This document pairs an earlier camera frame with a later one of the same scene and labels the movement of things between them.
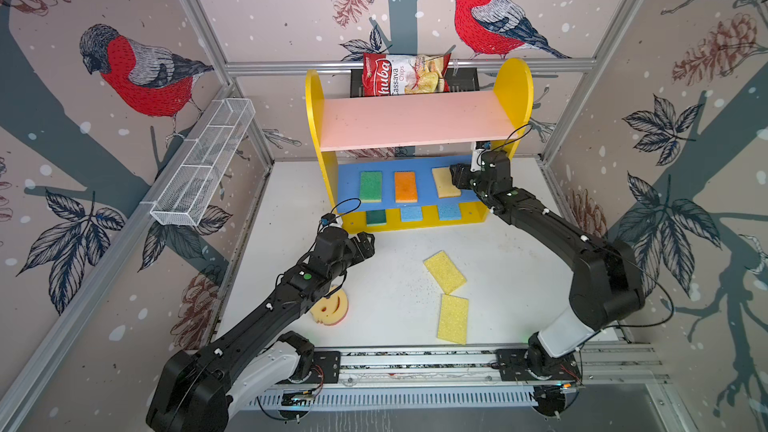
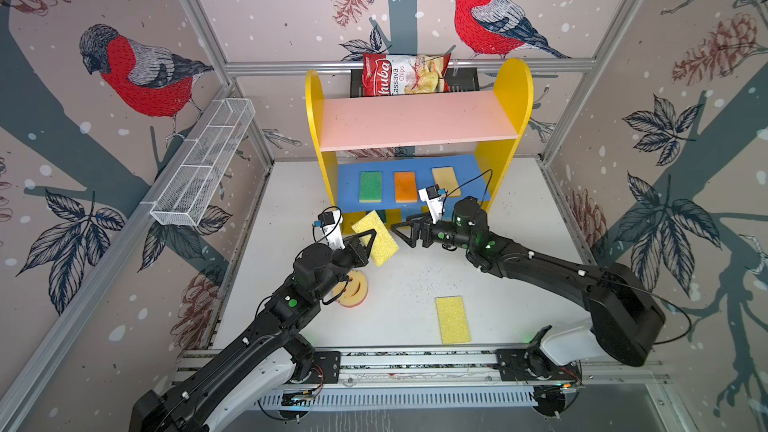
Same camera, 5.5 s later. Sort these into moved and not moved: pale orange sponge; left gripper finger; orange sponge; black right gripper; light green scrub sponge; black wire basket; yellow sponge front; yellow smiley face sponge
Moved: black right gripper; yellow smiley face sponge
Not moved: pale orange sponge; black wire basket; orange sponge; light green scrub sponge; yellow sponge front; left gripper finger
